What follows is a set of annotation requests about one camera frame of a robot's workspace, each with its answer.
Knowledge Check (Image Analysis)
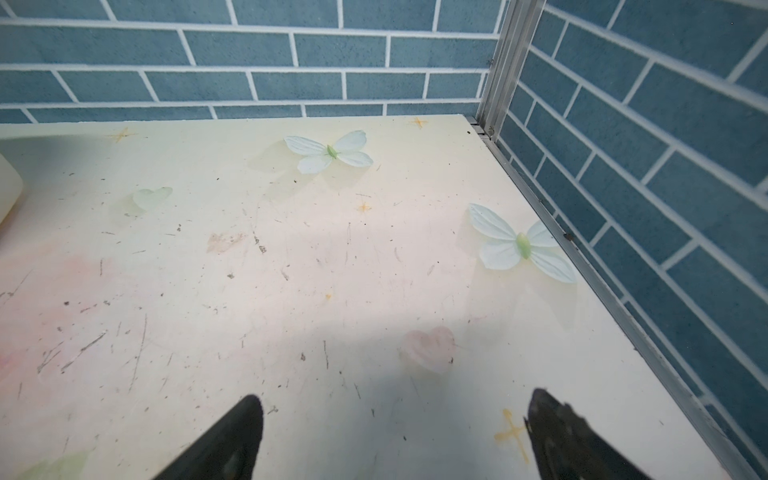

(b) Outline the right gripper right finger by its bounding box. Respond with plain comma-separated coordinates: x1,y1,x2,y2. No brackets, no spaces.
525,388,649,480

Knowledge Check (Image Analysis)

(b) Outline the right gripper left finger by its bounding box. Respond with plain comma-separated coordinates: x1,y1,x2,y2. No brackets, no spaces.
155,394,264,480

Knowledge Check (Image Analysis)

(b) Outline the white rectangular bowl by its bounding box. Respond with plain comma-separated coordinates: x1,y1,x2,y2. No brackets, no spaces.
0,155,24,224

